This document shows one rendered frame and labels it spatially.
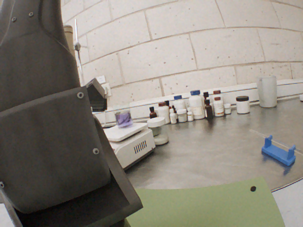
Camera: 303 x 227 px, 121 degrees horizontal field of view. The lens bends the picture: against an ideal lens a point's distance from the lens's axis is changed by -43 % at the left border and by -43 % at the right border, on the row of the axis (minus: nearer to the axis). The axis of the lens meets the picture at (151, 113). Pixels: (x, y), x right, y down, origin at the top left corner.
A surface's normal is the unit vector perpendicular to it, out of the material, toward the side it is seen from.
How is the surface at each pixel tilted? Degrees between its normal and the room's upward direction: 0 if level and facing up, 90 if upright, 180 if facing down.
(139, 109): 90
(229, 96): 90
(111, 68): 90
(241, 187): 0
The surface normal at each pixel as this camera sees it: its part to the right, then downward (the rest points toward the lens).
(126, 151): 0.76, -0.04
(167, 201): -0.20, -0.96
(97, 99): 0.25, 0.48
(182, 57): -0.26, 0.23
